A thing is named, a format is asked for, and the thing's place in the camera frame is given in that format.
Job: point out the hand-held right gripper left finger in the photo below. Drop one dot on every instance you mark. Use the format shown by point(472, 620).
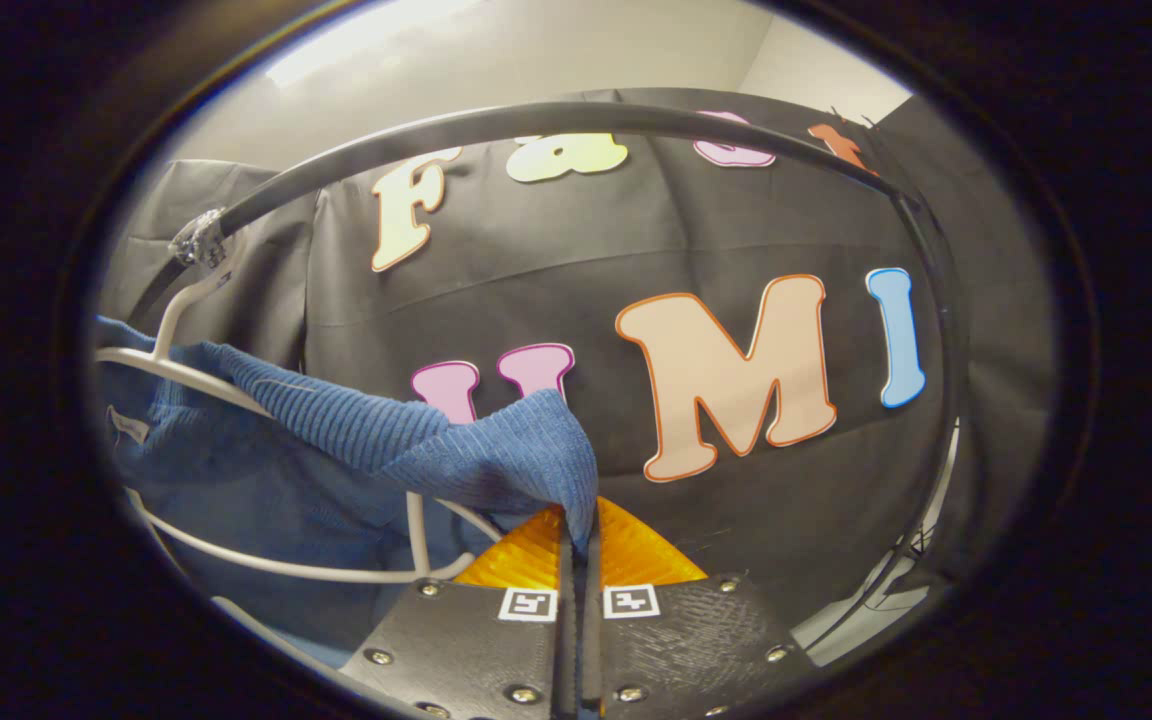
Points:
point(566, 650)

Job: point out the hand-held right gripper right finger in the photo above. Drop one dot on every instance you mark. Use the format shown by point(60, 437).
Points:
point(593, 650)

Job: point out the white hanger with taped hook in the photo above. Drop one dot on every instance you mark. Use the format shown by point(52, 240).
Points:
point(418, 540)

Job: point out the black clothes rack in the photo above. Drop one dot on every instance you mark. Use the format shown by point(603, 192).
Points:
point(536, 118)

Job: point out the black tripod stand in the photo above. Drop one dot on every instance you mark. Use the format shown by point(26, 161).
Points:
point(911, 545)

